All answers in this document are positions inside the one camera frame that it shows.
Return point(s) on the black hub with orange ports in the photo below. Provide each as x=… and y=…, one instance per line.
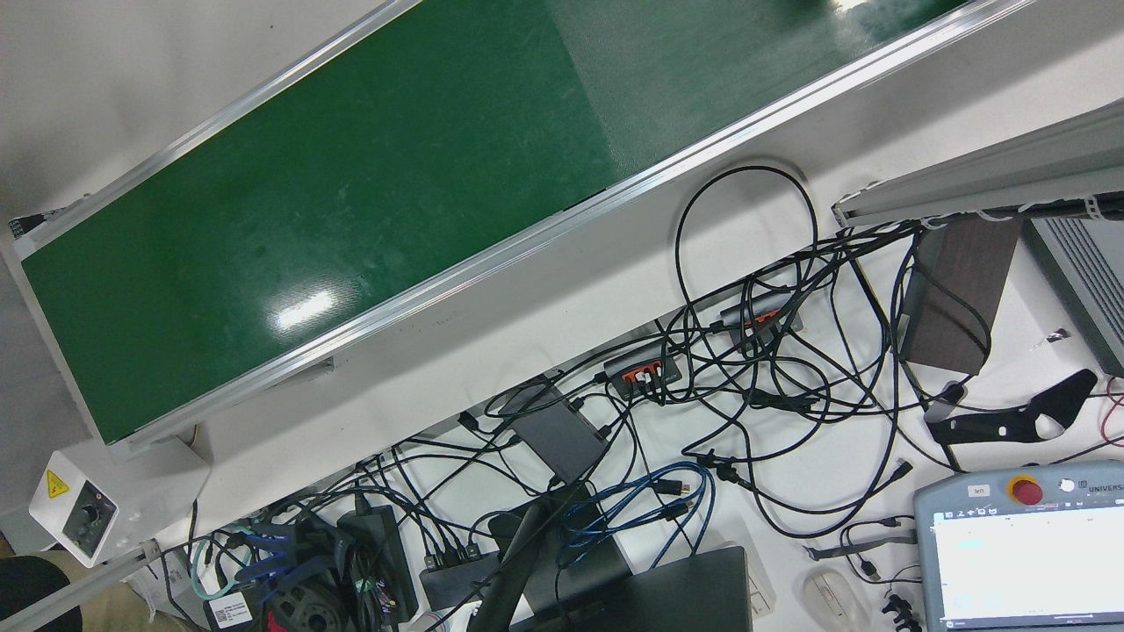
x=762, y=316
x=645, y=369

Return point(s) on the dark grey dock box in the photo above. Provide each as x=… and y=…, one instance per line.
x=558, y=430

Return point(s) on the green belt conveyor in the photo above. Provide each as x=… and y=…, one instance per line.
x=351, y=219

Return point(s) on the black monitor stand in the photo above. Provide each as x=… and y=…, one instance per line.
x=518, y=562

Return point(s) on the black multiport hub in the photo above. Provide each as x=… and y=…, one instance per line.
x=457, y=579

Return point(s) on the black monitor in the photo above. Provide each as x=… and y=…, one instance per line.
x=659, y=597

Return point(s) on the black power adapter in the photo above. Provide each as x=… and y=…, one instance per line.
x=378, y=562

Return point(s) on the black round metal part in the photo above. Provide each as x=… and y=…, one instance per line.
x=303, y=610

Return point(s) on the white computer mouse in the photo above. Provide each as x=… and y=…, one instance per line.
x=834, y=601

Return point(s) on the brown wooden block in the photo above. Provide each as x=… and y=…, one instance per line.
x=957, y=290

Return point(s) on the small black connectors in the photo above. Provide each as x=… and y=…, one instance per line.
x=900, y=613

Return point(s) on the white conveyor control box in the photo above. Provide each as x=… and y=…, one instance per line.
x=132, y=487

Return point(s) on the grey teach pendant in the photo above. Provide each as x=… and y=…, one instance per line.
x=1019, y=562

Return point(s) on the dark grey finned box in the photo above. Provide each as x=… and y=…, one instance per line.
x=1084, y=281

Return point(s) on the aluminium profile bar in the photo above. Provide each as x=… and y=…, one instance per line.
x=105, y=575

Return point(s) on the black flat bracket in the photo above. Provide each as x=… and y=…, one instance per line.
x=992, y=427

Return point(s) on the aluminium profile post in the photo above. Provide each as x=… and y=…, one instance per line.
x=1010, y=167

